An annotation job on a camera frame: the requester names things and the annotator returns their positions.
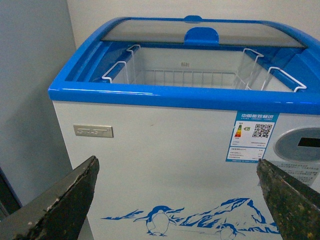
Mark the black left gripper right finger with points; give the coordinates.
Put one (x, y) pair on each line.
(294, 206)

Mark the white upright display fridge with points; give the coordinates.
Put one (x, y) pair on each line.
(36, 40)

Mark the white wire freezer basket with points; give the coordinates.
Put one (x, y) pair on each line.
(218, 69)

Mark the rear glass freezer lid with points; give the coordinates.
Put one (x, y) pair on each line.
(167, 25)

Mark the glass sliding freezer lid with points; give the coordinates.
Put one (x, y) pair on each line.
(205, 36)

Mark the white chest freezer with penguins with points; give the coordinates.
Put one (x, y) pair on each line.
(179, 163)

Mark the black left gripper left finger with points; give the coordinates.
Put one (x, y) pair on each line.
(59, 212)

